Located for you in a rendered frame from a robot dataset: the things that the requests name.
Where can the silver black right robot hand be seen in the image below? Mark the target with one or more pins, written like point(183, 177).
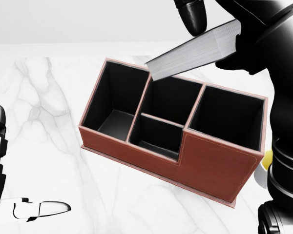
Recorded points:
point(288, 73)

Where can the white-paged book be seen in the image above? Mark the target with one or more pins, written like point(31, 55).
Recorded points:
point(193, 54)

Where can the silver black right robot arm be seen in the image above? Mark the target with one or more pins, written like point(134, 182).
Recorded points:
point(285, 175)

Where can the red-brown desk caddy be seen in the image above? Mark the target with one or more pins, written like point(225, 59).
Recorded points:
point(210, 168)

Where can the white mug with yellow inside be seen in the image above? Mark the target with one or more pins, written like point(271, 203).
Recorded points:
point(260, 174)

